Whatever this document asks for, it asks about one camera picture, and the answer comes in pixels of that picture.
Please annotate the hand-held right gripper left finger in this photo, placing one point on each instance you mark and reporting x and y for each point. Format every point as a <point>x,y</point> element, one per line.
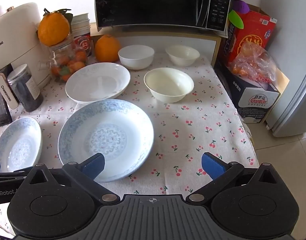
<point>94,165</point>

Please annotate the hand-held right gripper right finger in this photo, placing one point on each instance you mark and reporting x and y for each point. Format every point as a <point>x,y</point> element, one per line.
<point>213,165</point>

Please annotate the blue patterned plate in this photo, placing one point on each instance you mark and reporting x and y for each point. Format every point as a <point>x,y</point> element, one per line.
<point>18,145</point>
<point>105,132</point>

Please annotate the white plate grey floral print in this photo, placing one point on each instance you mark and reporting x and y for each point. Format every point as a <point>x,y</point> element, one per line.
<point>98,82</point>

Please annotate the cream ceramic bowl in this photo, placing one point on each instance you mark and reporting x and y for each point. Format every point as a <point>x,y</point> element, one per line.
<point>183,55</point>
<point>168,85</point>

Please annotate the white ceramic bowl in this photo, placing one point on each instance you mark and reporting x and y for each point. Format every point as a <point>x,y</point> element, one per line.
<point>136,57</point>

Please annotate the cherry print tablecloth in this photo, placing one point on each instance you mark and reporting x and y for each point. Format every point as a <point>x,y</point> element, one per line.
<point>193,130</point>

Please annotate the white and blue carton box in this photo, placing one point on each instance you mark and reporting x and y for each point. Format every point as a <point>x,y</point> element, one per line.
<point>255,102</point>

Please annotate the clear jar dark contents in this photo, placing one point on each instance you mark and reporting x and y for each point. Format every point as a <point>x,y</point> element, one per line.
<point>25,90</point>

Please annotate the glass jar of small oranges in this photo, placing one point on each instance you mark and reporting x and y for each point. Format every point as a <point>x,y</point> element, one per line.
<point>68,62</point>

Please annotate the plastic bag of snacks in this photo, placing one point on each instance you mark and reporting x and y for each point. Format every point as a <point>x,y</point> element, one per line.
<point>252,65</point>

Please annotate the grey refrigerator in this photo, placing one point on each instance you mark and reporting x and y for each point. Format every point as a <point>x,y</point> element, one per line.
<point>292,92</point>

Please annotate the white kitchen appliance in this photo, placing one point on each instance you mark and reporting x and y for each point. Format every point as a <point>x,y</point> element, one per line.
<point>15,37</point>

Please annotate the stack of paper cups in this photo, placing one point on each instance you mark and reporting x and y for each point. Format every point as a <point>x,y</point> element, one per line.
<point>80,27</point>

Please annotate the red carton box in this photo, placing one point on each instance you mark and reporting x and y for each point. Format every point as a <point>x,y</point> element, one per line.
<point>252,30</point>

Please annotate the large orange with leaves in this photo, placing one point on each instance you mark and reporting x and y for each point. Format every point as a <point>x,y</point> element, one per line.
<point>53,30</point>

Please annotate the green plastic scoop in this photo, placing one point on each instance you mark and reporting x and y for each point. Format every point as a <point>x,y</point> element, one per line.
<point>236,20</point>

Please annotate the black microwave oven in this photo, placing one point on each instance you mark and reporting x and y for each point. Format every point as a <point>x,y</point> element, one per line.
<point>148,2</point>

